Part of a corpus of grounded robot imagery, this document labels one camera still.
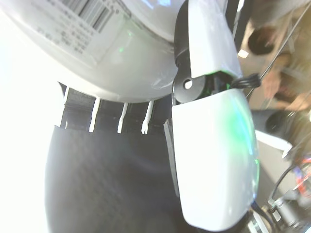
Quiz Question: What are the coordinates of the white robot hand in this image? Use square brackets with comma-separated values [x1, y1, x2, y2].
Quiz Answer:
[44, 0, 262, 233]

